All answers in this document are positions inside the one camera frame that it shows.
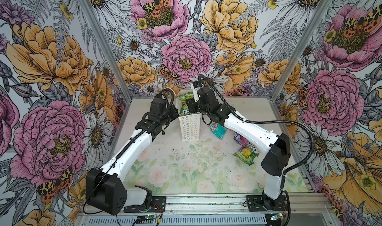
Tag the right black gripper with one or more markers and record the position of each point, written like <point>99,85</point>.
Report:
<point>191,105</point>

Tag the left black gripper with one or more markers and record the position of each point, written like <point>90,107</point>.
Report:
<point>175,112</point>

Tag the green yellow Fox's candy packet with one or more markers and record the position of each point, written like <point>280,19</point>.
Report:
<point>184,110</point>

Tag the white paper bag with dots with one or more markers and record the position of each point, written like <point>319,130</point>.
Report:
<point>190,126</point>

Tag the teal snack packet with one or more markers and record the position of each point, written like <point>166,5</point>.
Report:
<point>218,130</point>

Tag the purple snack packet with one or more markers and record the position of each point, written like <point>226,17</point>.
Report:
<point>242,141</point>

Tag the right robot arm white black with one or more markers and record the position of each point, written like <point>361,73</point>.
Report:
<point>276,148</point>

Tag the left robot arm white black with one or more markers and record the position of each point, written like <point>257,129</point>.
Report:
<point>104,186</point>

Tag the left green circuit board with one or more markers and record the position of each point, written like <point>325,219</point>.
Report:
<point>146,219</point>

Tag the green circuit board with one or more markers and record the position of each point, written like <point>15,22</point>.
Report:
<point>277,217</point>
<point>146,219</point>

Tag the right green circuit board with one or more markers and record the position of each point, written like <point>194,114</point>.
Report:
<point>277,217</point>

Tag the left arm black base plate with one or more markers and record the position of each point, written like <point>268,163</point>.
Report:
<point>155,204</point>

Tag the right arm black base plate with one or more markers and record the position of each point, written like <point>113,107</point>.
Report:
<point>262,203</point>

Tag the left aluminium corner post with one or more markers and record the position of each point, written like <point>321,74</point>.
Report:
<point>96,27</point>

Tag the aluminium corner post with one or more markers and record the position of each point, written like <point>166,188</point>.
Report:
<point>96,27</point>
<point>302,43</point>

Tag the white vented cable duct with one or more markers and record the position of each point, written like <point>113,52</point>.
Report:
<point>180,220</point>

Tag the right aluminium corner post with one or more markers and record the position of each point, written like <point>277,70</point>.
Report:
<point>302,43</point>

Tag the aluminium mounting rail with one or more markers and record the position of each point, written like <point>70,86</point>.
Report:
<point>218,204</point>

